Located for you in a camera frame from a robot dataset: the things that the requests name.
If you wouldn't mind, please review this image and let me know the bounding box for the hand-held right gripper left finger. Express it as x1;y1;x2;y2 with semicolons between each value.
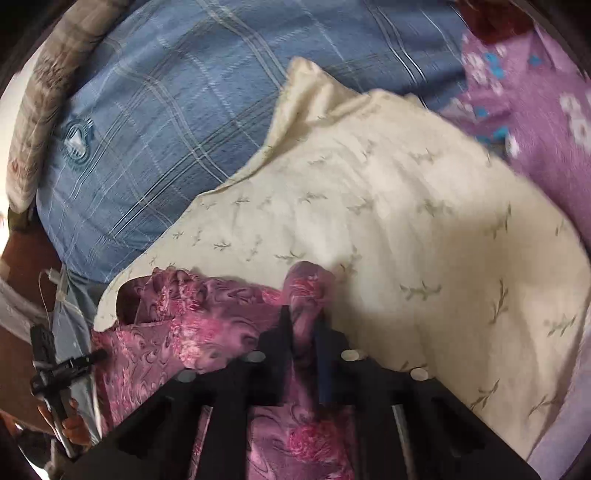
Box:
65;305;293;480

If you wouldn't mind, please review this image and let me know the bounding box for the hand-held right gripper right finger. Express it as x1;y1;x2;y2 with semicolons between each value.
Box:
315;318;542;480

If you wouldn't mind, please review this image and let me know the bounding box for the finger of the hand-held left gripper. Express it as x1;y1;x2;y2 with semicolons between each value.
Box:
68;349;108;371

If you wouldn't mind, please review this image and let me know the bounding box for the purple floral shirt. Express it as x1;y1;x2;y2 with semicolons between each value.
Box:
91;261;365;480

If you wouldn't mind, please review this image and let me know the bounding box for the person's left hand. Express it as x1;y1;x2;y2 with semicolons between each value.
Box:
38;396;93;448

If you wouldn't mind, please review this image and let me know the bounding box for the grey-blue pillow with star print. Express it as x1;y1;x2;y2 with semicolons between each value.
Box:
51;270;103;446

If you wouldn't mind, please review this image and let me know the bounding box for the brown headboard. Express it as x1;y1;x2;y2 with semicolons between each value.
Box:
0;231;63;435

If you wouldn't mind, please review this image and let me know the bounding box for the cream leaf-print bedsheet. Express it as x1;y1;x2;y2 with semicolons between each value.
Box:
93;56;591;460

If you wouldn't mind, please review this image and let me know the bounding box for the blue plaid quilt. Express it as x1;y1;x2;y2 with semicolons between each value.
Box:
36;0;467;284

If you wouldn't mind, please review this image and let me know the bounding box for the beige striped blanket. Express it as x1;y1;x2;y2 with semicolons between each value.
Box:
7;0;139;214

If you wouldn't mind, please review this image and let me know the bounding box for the lilac flower-print cloth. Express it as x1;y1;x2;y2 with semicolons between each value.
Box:
441;23;591;241

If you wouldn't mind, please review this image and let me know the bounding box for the white charging cable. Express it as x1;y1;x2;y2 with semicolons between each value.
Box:
38;270;63;328

